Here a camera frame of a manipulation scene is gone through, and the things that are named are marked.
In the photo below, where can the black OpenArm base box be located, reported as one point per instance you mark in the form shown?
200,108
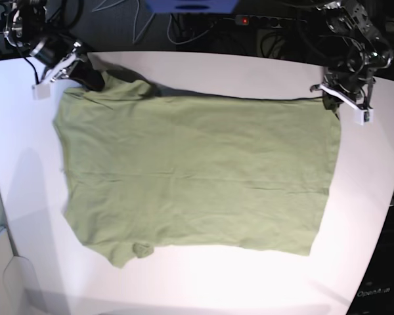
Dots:
375,294

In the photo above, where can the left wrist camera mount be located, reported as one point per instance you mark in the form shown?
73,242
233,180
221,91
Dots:
362,113

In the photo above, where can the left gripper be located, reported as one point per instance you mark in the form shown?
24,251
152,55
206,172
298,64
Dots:
348,82

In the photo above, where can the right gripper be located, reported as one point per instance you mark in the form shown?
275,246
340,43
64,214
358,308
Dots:
74,65

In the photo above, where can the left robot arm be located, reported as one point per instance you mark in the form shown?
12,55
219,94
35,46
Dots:
368,50

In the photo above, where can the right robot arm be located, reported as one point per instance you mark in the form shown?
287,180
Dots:
47,38

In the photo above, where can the green T-shirt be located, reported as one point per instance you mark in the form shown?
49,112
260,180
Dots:
147,168

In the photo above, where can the blue box at top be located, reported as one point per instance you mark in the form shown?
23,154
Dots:
192,6

